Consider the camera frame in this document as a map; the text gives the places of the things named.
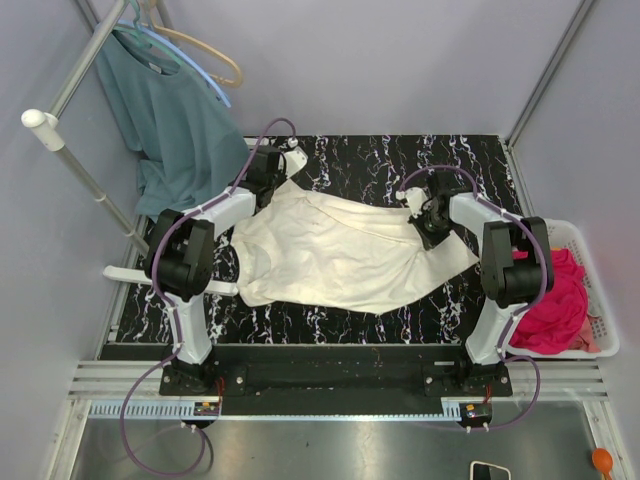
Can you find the white t shirt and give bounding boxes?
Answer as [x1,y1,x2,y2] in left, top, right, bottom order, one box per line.
[231,181,478,314]

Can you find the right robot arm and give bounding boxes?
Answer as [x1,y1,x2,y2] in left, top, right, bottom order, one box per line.
[396,165,554,397]

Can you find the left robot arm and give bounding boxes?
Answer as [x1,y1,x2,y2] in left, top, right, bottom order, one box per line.
[144,145,287,396]

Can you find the teal t shirt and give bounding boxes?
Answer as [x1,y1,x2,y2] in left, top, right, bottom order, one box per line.
[95,31,249,220]

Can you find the white laundry basket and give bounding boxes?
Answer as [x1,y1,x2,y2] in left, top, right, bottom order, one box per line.
[505,219,620,360]

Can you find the blue plastic hanger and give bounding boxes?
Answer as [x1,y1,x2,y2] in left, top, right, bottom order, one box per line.
[141,23,232,108]

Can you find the pink t shirt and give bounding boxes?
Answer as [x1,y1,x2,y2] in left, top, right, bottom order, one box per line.
[509,248,588,355]

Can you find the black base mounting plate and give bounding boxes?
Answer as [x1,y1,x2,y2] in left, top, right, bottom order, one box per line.
[159,345,513,417]

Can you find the green hanger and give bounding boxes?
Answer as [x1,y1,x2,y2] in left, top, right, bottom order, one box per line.
[113,0,184,65]

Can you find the tan wooden hanger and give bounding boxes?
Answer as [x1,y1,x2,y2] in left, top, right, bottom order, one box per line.
[143,0,244,89]

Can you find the metal clothes rack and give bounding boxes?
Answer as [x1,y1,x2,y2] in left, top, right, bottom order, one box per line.
[20,0,241,297]

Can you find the smartphone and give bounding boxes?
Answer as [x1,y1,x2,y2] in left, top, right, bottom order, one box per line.
[470,461,512,480]

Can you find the orange maraca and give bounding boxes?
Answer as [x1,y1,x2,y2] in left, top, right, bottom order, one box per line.
[591,448,614,480]

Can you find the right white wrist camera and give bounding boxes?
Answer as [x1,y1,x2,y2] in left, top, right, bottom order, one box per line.
[395,187,427,218]

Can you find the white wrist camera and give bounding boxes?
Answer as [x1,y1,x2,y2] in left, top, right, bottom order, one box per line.
[395,187,427,218]
[281,137,308,179]

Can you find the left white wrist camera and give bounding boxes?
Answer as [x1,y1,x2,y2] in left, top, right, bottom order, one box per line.
[281,137,308,179]

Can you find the aluminium corner frame post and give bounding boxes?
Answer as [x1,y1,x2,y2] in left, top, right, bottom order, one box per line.
[505,0,598,148]

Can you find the white cable duct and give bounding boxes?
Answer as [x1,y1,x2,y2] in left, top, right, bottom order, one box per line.
[89,399,221,421]

